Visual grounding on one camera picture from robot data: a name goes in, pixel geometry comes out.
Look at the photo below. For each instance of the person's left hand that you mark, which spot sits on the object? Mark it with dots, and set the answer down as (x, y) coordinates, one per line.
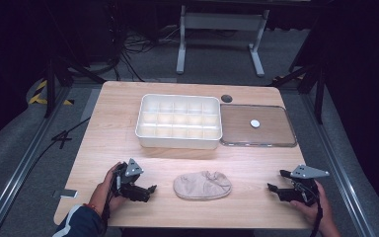
(102, 197)

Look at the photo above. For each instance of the transparent box lid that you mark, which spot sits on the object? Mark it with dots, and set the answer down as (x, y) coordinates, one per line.
(269, 135)

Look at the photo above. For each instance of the dark round table grommet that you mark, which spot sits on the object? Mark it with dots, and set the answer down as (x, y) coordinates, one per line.
(226, 98)

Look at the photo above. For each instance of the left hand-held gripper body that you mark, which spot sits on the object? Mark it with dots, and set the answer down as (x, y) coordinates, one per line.
(125, 184)

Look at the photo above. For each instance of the aluminium floor rail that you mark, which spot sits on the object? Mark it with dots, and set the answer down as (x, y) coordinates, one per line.
(19, 171)
(339, 171)

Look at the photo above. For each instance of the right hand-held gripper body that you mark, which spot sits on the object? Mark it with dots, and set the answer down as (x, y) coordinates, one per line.
(306, 191)

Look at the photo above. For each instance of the white compartment storage box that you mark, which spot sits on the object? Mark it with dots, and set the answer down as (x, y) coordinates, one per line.
(179, 120)

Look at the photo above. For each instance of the beige sock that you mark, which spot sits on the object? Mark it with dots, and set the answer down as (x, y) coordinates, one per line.
(202, 186)

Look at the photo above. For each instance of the yellow black floor tape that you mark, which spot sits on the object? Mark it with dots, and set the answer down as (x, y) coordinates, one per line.
(37, 97)

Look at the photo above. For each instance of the grey tape piece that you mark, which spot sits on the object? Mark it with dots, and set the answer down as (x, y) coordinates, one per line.
(65, 193)

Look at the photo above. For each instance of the black tripod stand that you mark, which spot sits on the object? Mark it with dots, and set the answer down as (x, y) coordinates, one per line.
(319, 85)
(51, 82)

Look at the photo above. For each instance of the black floor tape mark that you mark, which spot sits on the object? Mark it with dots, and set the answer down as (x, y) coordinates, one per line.
(61, 138)

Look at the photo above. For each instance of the white metal desk frame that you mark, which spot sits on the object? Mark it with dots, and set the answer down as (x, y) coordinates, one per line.
(222, 21)

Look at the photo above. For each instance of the person's right hand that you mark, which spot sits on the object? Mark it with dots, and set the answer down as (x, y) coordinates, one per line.
(322, 214)

